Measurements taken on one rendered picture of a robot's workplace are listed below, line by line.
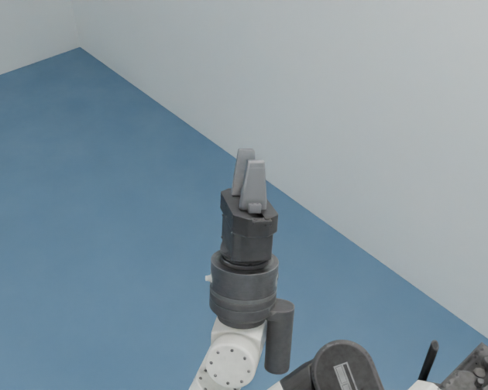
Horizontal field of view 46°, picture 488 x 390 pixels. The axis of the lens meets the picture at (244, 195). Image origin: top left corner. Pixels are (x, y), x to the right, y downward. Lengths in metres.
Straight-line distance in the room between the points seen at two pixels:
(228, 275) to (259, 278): 0.04
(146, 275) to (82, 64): 2.17
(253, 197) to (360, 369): 0.35
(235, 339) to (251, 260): 0.11
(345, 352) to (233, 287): 0.26
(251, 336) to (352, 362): 0.21
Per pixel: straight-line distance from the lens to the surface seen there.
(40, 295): 2.91
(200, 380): 0.85
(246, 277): 0.72
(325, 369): 0.92
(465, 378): 0.97
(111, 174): 3.46
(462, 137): 2.33
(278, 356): 0.79
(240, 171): 0.74
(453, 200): 2.48
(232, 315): 0.74
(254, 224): 0.67
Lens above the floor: 2.15
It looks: 42 degrees down
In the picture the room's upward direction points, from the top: straight up
